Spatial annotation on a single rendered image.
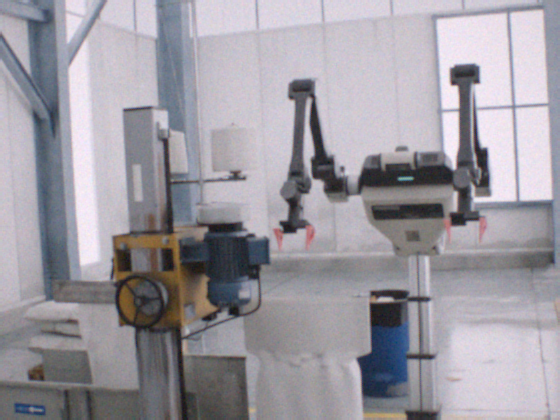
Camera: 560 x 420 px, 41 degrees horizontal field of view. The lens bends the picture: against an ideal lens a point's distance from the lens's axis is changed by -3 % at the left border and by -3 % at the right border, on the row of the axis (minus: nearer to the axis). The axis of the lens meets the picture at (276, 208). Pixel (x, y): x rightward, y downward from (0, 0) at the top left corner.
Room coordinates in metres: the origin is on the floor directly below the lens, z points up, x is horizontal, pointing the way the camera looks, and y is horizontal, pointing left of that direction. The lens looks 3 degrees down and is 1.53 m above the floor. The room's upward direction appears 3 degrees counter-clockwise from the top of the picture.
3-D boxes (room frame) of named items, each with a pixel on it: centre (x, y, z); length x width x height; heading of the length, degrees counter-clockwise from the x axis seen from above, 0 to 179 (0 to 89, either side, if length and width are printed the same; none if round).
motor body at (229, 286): (2.55, 0.17, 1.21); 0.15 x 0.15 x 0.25
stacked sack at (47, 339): (5.73, 1.65, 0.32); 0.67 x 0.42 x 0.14; 166
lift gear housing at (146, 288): (2.47, 0.43, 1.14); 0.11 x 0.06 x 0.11; 72
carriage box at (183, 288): (2.65, 0.39, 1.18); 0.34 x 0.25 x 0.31; 162
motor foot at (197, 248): (2.54, 0.27, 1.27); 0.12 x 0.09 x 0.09; 162
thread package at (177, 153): (2.77, 0.39, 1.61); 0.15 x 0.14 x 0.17; 72
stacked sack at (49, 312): (5.73, 1.65, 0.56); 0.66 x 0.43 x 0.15; 159
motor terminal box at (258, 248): (2.56, 0.07, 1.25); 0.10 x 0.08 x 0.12; 7
